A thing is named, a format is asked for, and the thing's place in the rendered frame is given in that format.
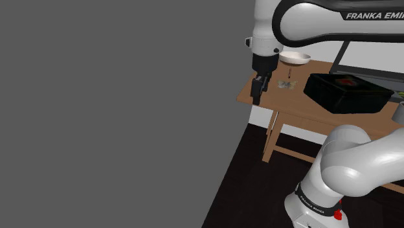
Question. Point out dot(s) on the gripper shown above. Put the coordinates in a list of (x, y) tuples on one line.
[(264, 63)]

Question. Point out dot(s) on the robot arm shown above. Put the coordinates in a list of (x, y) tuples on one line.
[(347, 164)]

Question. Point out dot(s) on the small pale butterfly figure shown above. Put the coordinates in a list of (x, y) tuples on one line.
[(287, 84)]

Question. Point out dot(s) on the black pen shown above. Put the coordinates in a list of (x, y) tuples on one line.
[(289, 73)]

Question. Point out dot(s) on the wooden table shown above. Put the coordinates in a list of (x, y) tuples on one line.
[(296, 102)]

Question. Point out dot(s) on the white bowl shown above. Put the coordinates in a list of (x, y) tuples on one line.
[(295, 58)]

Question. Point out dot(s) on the black box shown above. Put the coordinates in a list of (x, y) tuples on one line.
[(345, 94)]

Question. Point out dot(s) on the grey cup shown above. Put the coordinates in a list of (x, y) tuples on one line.
[(399, 113)]

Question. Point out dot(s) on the dark grey frame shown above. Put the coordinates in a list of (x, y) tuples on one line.
[(369, 73)]

